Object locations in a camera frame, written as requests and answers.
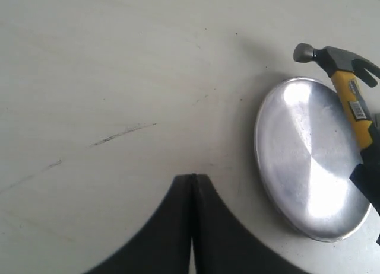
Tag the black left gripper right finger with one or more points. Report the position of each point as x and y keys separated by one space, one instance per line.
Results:
x=221 y=243

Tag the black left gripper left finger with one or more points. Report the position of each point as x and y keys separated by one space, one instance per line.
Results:
x=163 y=244

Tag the yellow black claw hammer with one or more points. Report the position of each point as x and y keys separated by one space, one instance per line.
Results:
x=344 y=68

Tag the round steel plate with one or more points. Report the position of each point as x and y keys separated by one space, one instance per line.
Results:
x=306 y=151

